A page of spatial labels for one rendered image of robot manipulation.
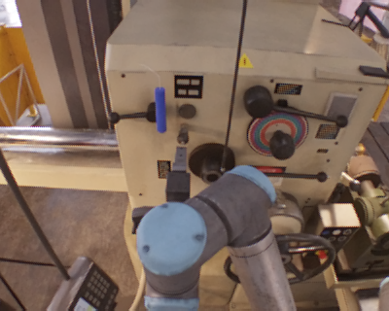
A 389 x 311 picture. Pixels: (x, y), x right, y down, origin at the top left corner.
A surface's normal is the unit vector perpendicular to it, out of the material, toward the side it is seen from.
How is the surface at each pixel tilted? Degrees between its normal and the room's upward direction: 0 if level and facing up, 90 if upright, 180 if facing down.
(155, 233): 5
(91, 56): 90
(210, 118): 90
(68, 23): 90
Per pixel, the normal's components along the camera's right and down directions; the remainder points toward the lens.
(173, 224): -0.03, -0.69
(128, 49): 0.01, -0.03
